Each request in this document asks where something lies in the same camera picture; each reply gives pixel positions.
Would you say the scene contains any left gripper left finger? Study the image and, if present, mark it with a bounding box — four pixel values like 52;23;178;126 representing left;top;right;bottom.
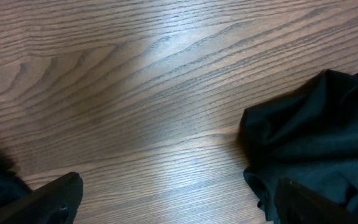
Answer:
0;172;83;224

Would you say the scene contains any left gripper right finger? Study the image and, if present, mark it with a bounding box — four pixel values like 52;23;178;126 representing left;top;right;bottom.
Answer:
274;178;358;224

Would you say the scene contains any black t-shirt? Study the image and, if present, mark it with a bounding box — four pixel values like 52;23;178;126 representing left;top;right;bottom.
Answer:
239;70;358;223

